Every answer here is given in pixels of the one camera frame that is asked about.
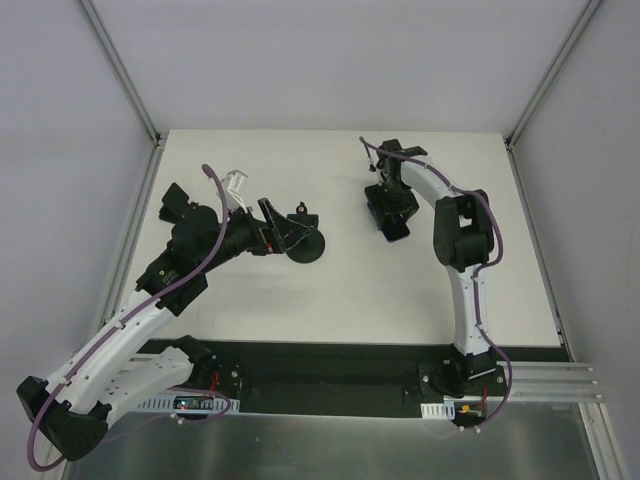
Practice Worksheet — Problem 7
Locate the aluminium frame post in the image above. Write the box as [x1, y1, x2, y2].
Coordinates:
[75, 0, 164, 147]
[505, 0, 605, 151]

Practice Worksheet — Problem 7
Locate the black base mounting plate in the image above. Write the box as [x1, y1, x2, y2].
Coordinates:
[94, 335, 574, 419]

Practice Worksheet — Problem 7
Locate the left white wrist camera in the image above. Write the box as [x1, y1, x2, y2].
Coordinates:
[222, 170, 248, 213]

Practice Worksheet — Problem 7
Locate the black smartphone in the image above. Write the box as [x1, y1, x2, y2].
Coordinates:
[367, 201, 410, 243]

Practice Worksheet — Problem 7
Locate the black folding phone stand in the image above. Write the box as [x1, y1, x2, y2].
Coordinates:
[159, 182, 199, 225]

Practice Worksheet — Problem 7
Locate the left white slotted cable duct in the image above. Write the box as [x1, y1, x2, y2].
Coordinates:
[133, 392, 240, 416]

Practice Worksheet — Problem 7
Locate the black round-base phone stand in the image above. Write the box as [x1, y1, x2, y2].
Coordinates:
[286, 202, 326, 264]

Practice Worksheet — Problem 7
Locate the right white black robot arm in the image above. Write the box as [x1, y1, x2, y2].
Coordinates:
[363, 139, 502, 398]

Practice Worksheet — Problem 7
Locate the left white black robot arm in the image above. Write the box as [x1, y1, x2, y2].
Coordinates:
[17, 187, 324, 471]

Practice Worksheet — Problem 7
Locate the right white slotted cable duct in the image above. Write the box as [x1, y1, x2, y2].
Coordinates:
[420, 401, 455, 421]

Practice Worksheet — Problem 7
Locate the right aluminium frame post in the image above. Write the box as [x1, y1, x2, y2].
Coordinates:
[505, 0, 605, 151]

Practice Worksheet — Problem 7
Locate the left aluminium frame post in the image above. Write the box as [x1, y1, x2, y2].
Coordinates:
[75, 0, 164, 147]

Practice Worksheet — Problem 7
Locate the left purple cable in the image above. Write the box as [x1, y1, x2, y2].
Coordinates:
[25, 163, 236, 473]

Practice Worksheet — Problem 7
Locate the white slotted cable duct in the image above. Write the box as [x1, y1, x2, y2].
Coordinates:
[133, 392, 240, 416]
[420, 401, 455, 421]

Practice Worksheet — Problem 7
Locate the front aluminium rail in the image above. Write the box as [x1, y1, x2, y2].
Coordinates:
[493, 361, 604, 403]

